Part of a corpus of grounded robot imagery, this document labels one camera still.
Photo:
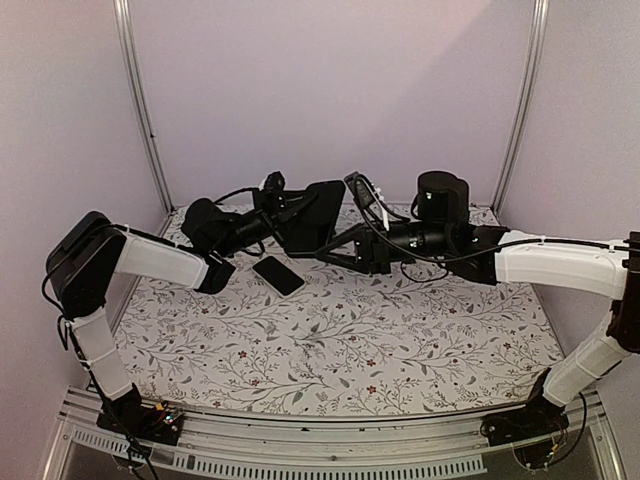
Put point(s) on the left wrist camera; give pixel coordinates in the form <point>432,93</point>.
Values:
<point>274,181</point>

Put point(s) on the front aluminium rail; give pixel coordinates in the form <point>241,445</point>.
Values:
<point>221,444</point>

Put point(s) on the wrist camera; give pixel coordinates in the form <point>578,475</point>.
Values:
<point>274,181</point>
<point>368,198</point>

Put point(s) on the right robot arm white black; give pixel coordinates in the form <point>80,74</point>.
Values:
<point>441,233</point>

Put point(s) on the phone in clear case middle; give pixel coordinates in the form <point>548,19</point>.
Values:
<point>278,276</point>

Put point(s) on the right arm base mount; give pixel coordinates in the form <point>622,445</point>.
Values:
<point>522,424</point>

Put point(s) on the left aluminium frame post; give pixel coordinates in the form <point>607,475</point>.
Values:
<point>125,32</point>

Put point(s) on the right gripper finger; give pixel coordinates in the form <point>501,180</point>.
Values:
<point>345,243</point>
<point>351,262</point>

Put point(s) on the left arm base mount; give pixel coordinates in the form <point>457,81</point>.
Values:
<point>159,424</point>

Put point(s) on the floral patterned table mat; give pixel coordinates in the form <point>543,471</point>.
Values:
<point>414,341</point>

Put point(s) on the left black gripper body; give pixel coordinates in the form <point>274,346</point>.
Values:
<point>268,214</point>

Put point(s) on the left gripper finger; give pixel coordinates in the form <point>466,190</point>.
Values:
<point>304,196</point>
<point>289,215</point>

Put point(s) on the right aluminium frame post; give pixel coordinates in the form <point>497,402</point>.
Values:
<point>534,54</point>

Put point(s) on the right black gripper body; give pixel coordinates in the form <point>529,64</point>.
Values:
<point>378,256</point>

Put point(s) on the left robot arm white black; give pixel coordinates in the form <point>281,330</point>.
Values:
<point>78,272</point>

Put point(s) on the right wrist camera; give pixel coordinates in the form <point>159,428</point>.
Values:
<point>368,198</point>

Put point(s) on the aluminium frame post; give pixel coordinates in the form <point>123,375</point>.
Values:
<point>125,32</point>
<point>534,54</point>

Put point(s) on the black phone case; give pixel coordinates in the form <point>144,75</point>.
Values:
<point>317,226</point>

